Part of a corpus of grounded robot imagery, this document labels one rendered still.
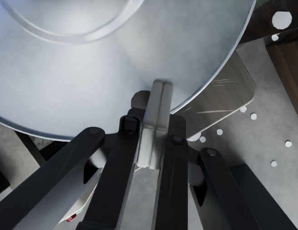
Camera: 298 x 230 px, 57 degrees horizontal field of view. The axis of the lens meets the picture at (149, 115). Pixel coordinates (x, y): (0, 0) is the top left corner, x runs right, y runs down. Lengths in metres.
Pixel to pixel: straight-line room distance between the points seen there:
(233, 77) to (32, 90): 0.17
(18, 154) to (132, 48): 0.27
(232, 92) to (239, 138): 0.84
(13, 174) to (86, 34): 0.28
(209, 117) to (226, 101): 0.02
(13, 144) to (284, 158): 0.94
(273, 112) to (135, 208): 0.64
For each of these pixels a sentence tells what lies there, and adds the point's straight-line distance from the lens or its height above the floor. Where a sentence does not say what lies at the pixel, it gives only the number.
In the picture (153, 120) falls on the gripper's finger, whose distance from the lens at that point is 0.16.
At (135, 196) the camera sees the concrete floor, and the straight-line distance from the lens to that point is 1.13.
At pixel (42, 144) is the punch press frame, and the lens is 0.42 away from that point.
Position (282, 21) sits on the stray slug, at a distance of 0.39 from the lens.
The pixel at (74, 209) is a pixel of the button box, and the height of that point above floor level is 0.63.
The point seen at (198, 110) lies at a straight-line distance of 0.23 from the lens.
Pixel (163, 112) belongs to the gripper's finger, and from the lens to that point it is 0.17.
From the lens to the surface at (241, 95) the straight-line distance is 0.23.
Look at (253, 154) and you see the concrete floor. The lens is 1.10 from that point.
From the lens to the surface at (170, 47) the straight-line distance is 0.22.
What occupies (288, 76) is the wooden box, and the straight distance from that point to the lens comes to 1.00.
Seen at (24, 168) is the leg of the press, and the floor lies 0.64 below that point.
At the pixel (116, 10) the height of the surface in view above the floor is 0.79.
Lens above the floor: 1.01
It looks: 79 degrees down
